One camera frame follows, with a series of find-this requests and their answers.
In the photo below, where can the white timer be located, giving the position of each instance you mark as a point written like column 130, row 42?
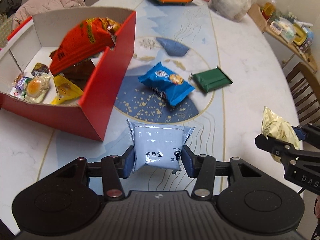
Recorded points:
column 276, row 27

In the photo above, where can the small orange candy wrapper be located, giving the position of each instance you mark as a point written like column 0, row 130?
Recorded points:
column 17, row 77

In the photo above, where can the red and white cardboard box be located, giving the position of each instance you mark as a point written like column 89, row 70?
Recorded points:
column 105, row 92

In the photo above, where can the brown cake roll packet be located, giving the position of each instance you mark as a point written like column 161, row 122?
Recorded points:
column 40, row 68

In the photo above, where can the clear egg yolk pastry packet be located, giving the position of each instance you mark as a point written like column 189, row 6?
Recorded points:
column 35, row 87

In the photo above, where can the white wipes packet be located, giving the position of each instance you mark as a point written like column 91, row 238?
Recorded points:
column 287, row 31

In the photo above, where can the wooden side shelf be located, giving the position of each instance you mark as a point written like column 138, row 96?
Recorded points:
column 255, row 12

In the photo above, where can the yellow container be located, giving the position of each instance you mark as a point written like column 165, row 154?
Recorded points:
column 300, row 36

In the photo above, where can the clear bottle with yellow contents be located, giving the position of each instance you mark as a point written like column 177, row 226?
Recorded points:
column 267, row 7

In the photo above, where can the pale yellow snack packet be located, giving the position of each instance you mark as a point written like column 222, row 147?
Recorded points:
column 277, row 127

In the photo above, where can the light blue snack packet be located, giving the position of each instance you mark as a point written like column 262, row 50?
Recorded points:
column 157, row 142

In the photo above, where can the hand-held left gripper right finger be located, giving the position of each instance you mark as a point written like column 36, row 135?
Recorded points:
column 187, row 162

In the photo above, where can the blue pouch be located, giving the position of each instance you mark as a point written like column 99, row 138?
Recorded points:
column 309, row 37

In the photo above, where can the green snack packet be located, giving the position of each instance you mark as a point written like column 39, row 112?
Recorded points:
column 211, row 80

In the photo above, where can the pink puffer jacket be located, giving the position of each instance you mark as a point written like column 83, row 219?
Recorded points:
column 50, row 2

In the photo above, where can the red snack bag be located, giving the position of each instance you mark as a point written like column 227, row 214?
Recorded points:
column 80, row 42

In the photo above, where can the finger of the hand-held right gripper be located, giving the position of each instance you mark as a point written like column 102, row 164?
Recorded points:
column 275, row 145
column 300, row 133

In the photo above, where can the white tube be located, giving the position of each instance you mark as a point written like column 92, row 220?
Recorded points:
column 305, row 24

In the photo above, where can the wooden chair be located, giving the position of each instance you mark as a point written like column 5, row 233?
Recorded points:
column 300, row 67

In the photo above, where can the person's right hand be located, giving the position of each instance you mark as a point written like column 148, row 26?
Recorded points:
column 317, row 207

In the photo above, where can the clear plastic bag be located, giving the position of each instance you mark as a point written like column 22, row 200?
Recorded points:
column 230, row 0

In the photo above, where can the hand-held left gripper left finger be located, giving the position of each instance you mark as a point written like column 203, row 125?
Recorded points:
column 128, row 163

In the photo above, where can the purple candy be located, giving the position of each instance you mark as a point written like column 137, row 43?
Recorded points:
column 22, row 83

